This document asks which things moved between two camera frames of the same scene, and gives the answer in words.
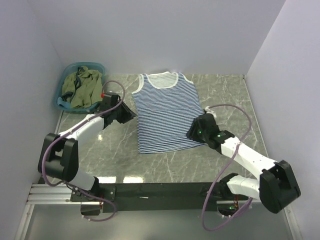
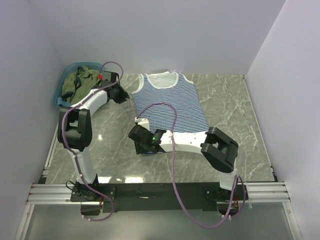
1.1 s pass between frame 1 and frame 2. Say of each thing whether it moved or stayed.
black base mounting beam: stayed
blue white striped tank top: stayed
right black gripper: moved
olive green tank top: stayed
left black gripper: moved
